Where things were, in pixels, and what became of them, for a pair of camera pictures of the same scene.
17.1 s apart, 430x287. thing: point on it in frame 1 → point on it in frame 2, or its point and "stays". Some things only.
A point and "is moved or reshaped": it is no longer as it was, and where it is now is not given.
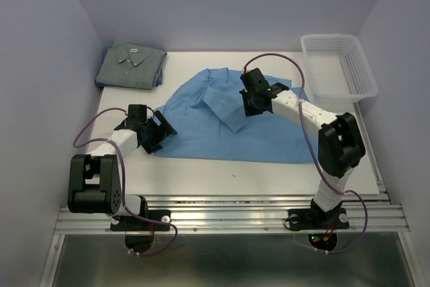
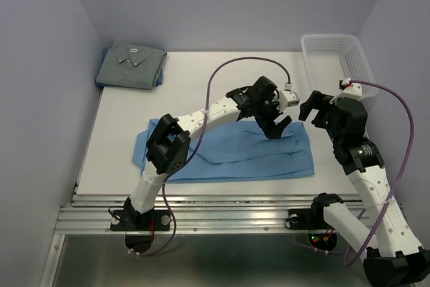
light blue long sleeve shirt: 208,115 is moved or reshaped
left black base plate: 131,224 stays
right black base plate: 312,219 stays
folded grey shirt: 131,64 stays
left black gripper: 162,132 → 275,111
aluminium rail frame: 374,214 stays
